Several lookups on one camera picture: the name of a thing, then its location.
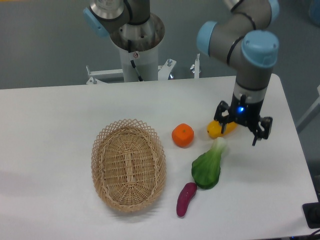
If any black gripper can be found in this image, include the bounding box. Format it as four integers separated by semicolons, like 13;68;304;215
213;95;273;146

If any green bok choy vegetable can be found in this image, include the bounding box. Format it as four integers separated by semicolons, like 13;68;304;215
191;137;227;190

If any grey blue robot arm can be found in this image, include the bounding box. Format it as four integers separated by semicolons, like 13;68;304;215
83;0;280;141

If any yellow mango fruit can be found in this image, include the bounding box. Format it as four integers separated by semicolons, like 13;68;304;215
207;120;238;139

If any orange tangerine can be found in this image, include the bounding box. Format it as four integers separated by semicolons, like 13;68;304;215
171;123;194;148

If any purple sweet potato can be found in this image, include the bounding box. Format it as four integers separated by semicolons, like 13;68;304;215
176;182;198;218

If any black device at edge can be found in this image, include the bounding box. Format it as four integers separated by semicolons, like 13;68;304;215
302;202;320;229

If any woven wicker basket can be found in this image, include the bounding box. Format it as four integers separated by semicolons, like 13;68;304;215
91;119;167;213

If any white frame right edge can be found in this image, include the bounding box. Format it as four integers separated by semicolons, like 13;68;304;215
295;85;320;134

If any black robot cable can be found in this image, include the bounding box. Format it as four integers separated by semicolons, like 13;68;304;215
127;39;144;82

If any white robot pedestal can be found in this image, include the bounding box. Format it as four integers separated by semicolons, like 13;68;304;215
85;13;202;85

